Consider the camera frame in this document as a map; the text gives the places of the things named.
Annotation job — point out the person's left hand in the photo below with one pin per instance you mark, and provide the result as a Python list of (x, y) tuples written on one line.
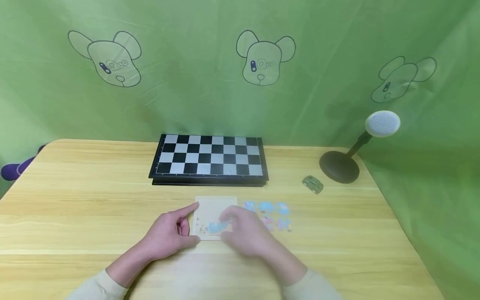
[(165, 235)]

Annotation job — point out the person's right hand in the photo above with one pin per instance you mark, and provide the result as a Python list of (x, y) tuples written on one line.
[(249, 233)]

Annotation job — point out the person's left index finger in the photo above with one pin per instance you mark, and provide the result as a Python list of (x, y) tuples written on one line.
[(185, 210)]

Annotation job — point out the person's left thumb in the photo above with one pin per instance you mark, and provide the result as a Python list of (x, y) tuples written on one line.
[(189, 241)]

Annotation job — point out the person's left middle finger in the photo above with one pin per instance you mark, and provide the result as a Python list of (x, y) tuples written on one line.
[(184, 227)]

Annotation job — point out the person's right fingers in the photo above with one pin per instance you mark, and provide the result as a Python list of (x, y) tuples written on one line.
[(228, 223)]

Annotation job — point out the wooden puzzle tray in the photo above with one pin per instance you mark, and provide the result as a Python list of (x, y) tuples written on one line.
[(210, 212)]

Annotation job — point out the person's left forearm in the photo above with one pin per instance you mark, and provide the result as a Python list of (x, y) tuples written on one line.
[(120, 275)]

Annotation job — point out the person's right forearm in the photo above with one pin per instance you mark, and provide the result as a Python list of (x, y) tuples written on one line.
[(296, 273)]

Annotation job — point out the blue puzzle piece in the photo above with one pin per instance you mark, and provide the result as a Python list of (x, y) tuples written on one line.
[(216, 227)]

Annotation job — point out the pile of pastel puzzle pieces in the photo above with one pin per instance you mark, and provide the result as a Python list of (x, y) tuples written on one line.
[(270, 214)]

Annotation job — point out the black and white chessboard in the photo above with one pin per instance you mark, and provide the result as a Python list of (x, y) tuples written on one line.
[(210, 159)]

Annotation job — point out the small green toy car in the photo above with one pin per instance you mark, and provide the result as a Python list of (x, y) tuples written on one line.
[(312, 183)]

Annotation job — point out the black stand white round head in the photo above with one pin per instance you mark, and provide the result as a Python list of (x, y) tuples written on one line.
[(348, 160)]

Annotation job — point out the purple plush object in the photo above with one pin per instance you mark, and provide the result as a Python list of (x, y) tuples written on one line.
[(17, 166)]

